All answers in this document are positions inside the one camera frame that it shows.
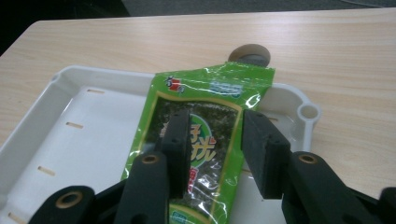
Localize round table cable grommet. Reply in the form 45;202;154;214
227;43;272;68

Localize white plastic tray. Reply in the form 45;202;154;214
0;64;323;224

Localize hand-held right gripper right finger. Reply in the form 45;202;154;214
240;109;292;201

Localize green seaweed snack packet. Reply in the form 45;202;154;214
120;61;276;224

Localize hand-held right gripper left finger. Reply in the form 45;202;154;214
159;108;193;201

